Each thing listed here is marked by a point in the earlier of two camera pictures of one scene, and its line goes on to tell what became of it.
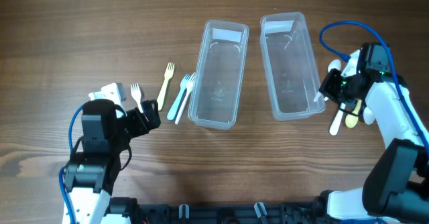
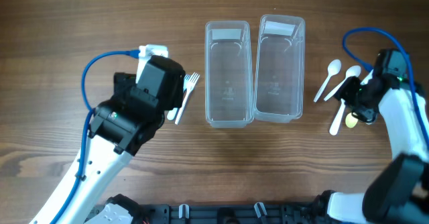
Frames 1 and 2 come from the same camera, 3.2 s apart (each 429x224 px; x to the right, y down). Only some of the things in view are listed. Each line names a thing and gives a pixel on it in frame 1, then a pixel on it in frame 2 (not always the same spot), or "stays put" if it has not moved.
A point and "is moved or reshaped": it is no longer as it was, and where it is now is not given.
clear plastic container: [293, 68] is moved or reshaped
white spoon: [334, 128] stays put
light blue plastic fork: [183, 87] stays put
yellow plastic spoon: [350, 120] stays put
